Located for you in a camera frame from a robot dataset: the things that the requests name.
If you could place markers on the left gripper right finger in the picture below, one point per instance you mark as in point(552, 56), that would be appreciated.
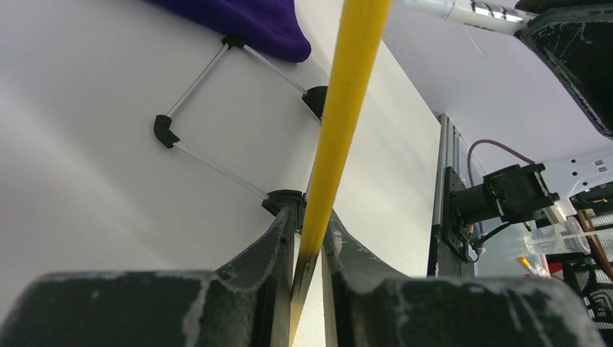
point(369, 303)

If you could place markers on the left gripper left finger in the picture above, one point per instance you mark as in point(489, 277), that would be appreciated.
point(246, 302)

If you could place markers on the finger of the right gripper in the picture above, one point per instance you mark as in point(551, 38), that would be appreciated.
point(574, 40)

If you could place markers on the blue capped whiteboard marker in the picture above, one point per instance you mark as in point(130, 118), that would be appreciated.
point(479, 14)

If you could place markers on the yellow framed whiteboard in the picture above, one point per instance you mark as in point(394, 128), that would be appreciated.
point(247, 118)

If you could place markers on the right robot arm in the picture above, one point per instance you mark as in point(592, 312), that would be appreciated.
point(515, 193)

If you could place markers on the yellow capped marker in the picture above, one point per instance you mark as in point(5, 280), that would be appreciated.
point(533, 270)

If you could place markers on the clear plastic cup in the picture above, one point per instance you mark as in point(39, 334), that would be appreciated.
point(561, 238)

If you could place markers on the purple cloth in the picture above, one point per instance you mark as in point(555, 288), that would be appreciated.
point(269, 26)

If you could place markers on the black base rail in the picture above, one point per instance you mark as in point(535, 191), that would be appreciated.
point(449, 234)

